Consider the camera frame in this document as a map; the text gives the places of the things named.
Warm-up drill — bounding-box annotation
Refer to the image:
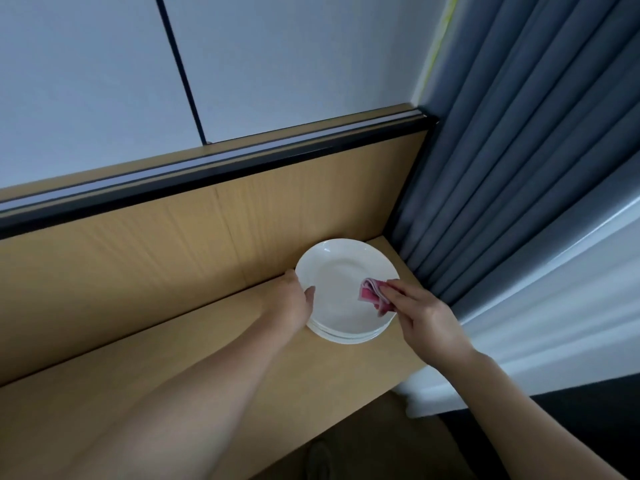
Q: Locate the black wall rail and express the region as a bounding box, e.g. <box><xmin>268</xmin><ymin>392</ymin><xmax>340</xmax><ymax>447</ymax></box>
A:
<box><xmin>0</xmin><ymin>109</ymin><xmax>437</xmax><ymax>241</ymax></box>

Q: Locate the person's left hand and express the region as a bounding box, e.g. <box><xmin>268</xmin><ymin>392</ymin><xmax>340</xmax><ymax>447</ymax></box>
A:
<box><xmin>260</xmin><ymin>269</ymin><xmax>316</xmax><ymax>341</ymax></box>

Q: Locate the stack of white round plates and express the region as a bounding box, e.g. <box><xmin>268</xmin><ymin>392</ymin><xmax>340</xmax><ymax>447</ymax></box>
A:
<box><xmin>305</xmin><ymin>313</ymin><xmax>397</xmax><ymax>346</ymax></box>

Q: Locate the stack of cleaned round plates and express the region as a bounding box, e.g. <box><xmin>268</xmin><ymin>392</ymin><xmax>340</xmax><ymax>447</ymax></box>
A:
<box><xmin>295</xmin><ymin>237</ymin><xmax>401</xmax><ymax>338</ymax></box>

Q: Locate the person's right forearm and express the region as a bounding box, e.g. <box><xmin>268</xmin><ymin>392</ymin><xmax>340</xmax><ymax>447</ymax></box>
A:
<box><xmin>440</xmin><ymin>349</ymin><xmax>626</xmax><ymax>480</ymax></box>

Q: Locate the grey curtain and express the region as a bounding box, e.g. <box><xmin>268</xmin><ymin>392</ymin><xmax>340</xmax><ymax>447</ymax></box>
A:
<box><xmin>385</xmin><ymin>0</ymin><xmax>640</xmax><ymax>321</ymax></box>

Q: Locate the person's right hand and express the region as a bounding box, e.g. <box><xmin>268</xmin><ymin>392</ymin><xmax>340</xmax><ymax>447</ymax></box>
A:
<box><xmin>378</xmin><ymin>279</ymin><xmax>477</xmax><ymax>372</ymax></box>

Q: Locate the pink cleaning cloth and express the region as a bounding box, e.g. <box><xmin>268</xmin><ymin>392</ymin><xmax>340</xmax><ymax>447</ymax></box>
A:
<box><xmin>358</xmin><ymin>277</ymin><xmax>397</xmax><ymax>316</ymax></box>

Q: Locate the person's left forearm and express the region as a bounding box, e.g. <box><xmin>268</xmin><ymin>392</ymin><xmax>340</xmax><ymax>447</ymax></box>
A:
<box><xmin>60</xmin><ymin>319</ymin><xmax>301</xmax><ymax>480</ymax></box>

